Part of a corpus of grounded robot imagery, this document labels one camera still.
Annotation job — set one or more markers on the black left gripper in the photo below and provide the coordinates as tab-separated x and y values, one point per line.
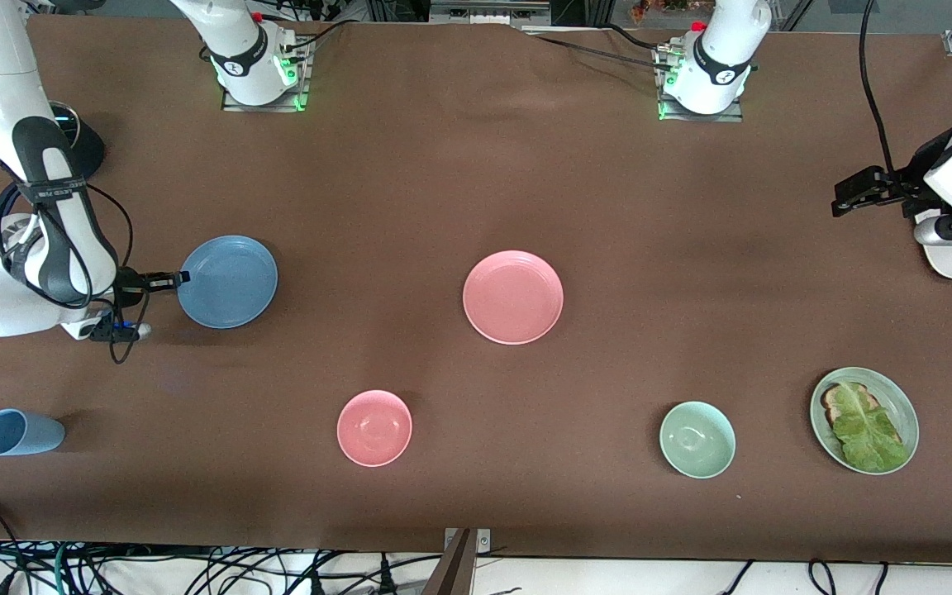
912	183

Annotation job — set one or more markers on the blue cup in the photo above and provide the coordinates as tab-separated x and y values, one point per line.
21	433

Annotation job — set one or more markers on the toast slice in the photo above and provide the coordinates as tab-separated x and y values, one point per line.
833	405

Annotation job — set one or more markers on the green lettuce leaf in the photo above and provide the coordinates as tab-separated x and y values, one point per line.
868	430

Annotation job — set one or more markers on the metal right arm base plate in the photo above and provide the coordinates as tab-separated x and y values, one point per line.
232	103

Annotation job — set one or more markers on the grey power strip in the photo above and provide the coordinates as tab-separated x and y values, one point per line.
488	10

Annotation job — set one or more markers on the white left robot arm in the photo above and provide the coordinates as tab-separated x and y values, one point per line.
716	74

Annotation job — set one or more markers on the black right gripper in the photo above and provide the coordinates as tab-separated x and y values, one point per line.
128	279

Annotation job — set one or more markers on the small pink bowl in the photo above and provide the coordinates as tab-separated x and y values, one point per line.
374	428

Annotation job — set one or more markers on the small green bowl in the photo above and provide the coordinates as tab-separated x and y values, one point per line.
697	440

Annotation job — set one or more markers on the dark metal post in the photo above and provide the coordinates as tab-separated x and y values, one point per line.
453	570

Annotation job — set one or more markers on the dark blue saucepan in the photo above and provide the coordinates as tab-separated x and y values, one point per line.
92	149

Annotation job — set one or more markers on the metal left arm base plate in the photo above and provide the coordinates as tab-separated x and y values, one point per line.
670	114

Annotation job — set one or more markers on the blue plate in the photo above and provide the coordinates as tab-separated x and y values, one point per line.
228	283

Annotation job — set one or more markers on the metal table bracket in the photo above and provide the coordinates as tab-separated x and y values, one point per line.
483	539

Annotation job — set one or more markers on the green plate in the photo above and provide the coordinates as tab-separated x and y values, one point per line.
906	413

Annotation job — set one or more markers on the pink plate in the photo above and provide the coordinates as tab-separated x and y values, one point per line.
513	297

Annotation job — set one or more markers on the glass lid blue knob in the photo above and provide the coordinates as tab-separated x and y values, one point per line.
67	124

